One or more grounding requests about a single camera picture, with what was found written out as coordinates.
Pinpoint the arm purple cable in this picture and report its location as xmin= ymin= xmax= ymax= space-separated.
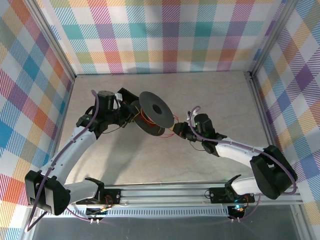
xmin=187 ymin=106 xmax=299 ymax=196
xmin=24 ymin=89 xmax=100 ymax=234

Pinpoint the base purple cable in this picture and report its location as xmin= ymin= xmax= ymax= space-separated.
xmin=239 ymin=193 xmax=262 ymax=222
xmin=67 ymin=204 xmax=111 ymax=224

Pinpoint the aluminium frame post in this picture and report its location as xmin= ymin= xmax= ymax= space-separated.
xmin=249 ymin=0 xmax=300 ymax=76
xmin=23 ymin=0 xmax=76 ymax=81

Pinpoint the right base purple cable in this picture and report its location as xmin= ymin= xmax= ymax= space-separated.
xmin=239 ymin=193 xmax=262 ymax=222

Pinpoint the black cable spool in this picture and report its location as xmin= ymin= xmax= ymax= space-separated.
xmin=129 ymin=91 xmax=176 ymax=137

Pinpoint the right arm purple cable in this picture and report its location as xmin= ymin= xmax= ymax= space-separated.
xmin=187 ymin=106 xmax=299 ymax=196

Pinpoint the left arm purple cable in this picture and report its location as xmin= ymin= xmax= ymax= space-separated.
xmin=24 ymin=89 xmax=100 ymax=234

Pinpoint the long aluminium base rail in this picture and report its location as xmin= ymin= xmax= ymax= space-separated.
xmin=67 ymin=183 xmax=305 ymax=208

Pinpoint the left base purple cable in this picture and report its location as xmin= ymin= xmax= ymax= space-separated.
xmin=67 ymin=204 xmax=111 ymax=224

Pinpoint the slotted white cable duct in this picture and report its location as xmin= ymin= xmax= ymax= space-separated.
xmin=38 ymin=207 xmax=231 ymax=218

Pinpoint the thin yellow wire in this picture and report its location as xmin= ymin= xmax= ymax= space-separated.
xmin=132 ymin=106 xmax=167 ymax=135

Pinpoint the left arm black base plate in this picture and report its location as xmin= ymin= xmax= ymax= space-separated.
xmin=96 ymin=188 xmax=123 ymax=205

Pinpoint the thin red wire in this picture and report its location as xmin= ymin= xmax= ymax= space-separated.
xmin=139 ymin=109 xmax=181 ymax=140

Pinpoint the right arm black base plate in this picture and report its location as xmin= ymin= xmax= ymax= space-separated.
xmin=208 ymin=187 xmax=256 ymax=204

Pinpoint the aluminium table side rail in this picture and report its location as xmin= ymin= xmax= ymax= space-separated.
xmin=244 ymin=71 xmax=288 ymax=185
xmin=48 ymin=74 xmax=76 ymax=181

